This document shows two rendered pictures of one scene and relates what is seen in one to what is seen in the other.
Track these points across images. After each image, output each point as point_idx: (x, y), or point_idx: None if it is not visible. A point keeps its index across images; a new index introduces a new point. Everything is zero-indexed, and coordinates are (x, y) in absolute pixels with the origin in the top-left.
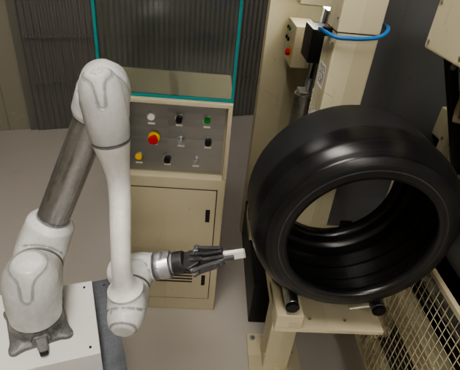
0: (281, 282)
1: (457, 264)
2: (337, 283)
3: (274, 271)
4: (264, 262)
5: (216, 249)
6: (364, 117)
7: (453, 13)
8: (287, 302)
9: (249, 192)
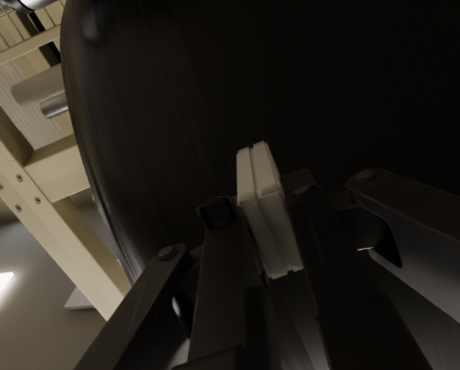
0: (85, 150)
1: None
2: None
3: (108, 233)
4: (140, 262)
5: (385, 261)
6: None
7: None
8: (26, 3)
9: None
